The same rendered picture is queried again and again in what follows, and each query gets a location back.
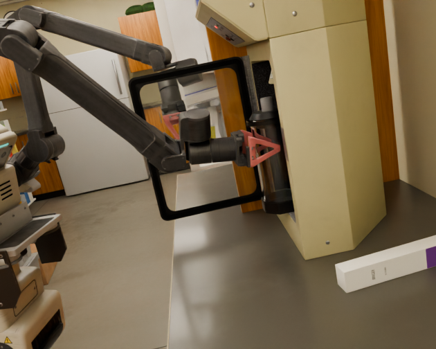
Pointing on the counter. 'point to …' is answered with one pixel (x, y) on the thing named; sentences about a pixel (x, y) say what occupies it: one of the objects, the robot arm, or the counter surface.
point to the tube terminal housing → (325, 120)
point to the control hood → (237, 18)
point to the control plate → (223, 31)
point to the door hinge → (250, 82)
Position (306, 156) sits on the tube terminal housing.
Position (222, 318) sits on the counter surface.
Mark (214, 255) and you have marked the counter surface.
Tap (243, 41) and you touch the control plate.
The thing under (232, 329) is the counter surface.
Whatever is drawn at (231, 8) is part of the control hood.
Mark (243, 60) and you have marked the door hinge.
